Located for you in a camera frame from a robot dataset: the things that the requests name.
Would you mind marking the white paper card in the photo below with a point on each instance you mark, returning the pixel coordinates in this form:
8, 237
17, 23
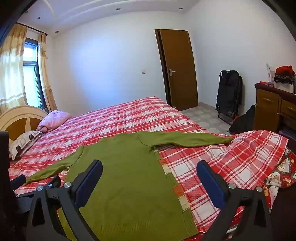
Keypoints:
269, 71

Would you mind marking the dark curtain rod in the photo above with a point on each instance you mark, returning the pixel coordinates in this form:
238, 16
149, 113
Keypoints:
32, 29

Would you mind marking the white box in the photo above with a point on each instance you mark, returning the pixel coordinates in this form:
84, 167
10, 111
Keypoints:
284, 88

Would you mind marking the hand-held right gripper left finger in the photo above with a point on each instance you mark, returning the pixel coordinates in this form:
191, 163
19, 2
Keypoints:
89, 183

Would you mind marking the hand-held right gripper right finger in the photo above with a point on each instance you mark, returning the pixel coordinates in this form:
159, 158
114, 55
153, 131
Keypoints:
211, 185

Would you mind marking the bed with red plaid sheet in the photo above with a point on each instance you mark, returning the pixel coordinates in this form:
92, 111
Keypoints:
127, 115

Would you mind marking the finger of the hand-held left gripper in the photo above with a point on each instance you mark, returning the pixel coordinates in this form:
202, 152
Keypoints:
18, 180
55, 181

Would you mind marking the black folding chair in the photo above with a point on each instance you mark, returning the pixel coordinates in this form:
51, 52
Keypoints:
229, 97

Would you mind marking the pink pillow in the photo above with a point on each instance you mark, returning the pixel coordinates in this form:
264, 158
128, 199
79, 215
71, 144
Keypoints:
54, 119

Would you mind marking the printed blanket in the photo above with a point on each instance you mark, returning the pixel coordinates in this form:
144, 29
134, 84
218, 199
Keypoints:
277, 171

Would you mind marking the brown wooden dresser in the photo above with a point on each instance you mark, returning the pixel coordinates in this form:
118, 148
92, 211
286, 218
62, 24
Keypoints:
268, 106

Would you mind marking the purple striped cloth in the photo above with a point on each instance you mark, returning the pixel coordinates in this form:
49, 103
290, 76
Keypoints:
288, 133

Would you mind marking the yellow patterned curtain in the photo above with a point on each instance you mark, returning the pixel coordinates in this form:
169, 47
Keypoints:
47, 76
11, 69

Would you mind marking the brown wooden door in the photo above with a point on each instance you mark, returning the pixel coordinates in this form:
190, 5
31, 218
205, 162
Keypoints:
178, 69

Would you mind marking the green knit sweater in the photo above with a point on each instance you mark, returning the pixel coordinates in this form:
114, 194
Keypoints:
129, 185

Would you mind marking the cream wooden headboard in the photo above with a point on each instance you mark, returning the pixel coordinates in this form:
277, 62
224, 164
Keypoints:
20, 122

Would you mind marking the black bag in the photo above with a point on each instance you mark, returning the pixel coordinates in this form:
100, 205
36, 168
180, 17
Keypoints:
242, 122

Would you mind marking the white brown patterned pillow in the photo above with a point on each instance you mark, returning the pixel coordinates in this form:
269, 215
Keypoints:
23, 143

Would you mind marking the pile of red clothes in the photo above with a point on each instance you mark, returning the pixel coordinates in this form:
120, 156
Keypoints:
284, 71

